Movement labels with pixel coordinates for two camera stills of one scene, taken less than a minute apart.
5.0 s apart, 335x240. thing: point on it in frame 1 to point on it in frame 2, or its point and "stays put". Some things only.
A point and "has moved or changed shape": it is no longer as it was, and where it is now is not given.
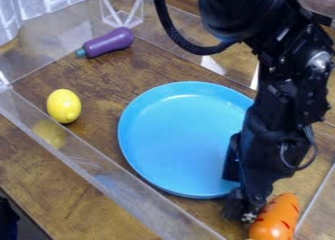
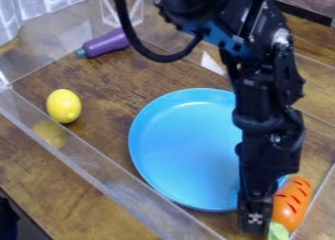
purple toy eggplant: [117, 39] stays put
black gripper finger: [241, 206] to [255, 212]
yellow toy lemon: [62, 106] stays put
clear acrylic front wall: [65, 192] stays put
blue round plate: [173, 129] has moved or changed shape
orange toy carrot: [276, 219] has moved or changed shape
